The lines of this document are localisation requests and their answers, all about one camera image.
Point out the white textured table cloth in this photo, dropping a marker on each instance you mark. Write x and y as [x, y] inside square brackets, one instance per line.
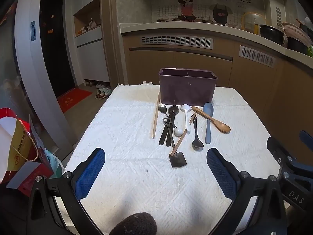
[137, 175]

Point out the dark purple utensil caddy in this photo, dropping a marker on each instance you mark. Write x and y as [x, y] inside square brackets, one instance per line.
[186, 86]

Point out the red door mat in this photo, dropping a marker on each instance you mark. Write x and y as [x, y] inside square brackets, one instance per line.
[72, 98]

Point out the brown wooden spoon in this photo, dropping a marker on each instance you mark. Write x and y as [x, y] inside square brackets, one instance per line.
[225, 129]

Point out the pink striped bowl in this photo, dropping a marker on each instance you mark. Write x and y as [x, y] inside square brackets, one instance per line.
[296, 33]

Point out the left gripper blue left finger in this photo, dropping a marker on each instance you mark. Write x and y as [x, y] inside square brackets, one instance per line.
[86, 173]

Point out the pair of slippers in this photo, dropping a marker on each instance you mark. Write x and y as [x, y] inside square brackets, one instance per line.
[103, 93]

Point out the yellow rimmed glass lid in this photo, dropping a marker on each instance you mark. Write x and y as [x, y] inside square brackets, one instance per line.
[251, 22]

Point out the black plastic spoon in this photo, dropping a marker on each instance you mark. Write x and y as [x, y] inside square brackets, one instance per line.
[170, 127]

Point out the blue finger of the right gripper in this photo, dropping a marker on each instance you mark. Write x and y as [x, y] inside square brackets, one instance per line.
[307, 139]
[277, 150]

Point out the black microphone foam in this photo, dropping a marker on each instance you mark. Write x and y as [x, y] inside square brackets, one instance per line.
[139, 223]

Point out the black cooking pot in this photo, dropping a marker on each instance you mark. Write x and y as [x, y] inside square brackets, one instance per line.
[272, 34]

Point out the wooden chopstick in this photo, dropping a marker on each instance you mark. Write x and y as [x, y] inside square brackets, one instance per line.
[156, 115]

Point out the blue grey plastic spoon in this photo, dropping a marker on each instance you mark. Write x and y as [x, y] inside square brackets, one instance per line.
[209, 110]

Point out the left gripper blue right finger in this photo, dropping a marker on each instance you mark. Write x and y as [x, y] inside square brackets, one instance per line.
[223, 173]

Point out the white plastic ladle spoon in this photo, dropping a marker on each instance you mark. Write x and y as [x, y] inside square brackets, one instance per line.
[186, 109]

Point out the teal plastic bag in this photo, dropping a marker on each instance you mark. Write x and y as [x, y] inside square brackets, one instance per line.
[55, 163]

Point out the small white ball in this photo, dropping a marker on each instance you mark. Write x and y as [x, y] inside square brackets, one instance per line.
[178, 132]

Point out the dark metal spoon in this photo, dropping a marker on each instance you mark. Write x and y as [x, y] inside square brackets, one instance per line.
[197, 144]

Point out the red yellow gift bag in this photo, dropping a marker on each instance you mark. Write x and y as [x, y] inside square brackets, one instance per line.
[22, 159]

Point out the black spatula wooden handle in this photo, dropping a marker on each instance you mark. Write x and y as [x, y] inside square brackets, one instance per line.
[176, 158]

